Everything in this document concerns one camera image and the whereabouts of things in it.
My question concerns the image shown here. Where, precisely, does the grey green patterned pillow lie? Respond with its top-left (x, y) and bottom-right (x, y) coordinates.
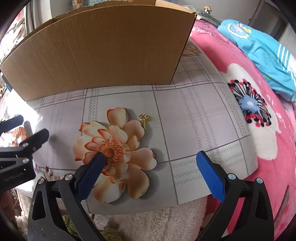
top-left (183, 5), bottom-right (223, 28)

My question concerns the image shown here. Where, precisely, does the pink floral fleece blanket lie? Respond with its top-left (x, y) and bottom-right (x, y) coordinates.
top-left (191, 20), bottom-right (295, 237)

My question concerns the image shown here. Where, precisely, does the pink orange bead bracelet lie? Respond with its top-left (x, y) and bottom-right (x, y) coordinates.
top-left (11, 126), bottom-right (27, 148)

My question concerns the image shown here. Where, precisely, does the floral plaid bed sheet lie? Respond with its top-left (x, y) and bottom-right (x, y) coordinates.
top-left (28, 43), bottom-right (258, 214)

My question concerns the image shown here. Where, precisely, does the small gold earring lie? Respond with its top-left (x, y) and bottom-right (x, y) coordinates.
top-left (138, 114), bottom-right (150, 129)

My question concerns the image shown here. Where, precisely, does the brown cardboard box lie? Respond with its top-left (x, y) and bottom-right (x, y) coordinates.
top-left (1, 1), bottom-right (196, 101)

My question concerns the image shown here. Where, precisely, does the green knit sleeve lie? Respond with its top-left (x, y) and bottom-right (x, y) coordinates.
top-left (62, 214), bottom-right (123, 241)

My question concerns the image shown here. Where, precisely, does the white fluffy rug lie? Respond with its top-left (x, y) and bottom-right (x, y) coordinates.
top-left (16, 196), bottom-right (209, 241)

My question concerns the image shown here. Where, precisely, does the small mushroom figurine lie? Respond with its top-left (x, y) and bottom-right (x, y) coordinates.
top-left (204, 6), bottom-right (212, 14)

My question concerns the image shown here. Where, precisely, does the blue striped shirt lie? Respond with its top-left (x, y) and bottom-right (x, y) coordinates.
top-left (218, 20), bottom-right (295, 102)

